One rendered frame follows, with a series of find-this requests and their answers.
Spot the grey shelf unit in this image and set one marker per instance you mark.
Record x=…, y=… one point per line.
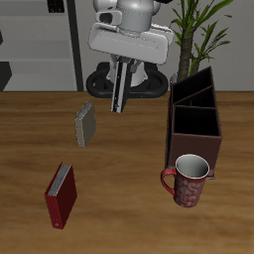
x=36, y=49

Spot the grey striped book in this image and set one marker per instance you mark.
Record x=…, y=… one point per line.
x=86, y=125

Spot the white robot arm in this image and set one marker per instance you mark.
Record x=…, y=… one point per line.
x=135, y=13

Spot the green pot plant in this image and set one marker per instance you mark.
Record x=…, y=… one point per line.
x=185, y=49

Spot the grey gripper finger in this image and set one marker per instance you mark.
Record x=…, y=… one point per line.
x=116, y=86
x=125, y=82

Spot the red book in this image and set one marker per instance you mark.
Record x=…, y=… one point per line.
x=64, y=198

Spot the red patterned mug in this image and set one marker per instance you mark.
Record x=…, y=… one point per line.
x=188, y=191

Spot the black box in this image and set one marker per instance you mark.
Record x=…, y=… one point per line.
x=55, y=5

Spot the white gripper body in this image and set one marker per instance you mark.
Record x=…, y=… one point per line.
x=139, y=44

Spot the dark brown desk caddy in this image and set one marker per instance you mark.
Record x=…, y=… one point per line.
x=195, y=145

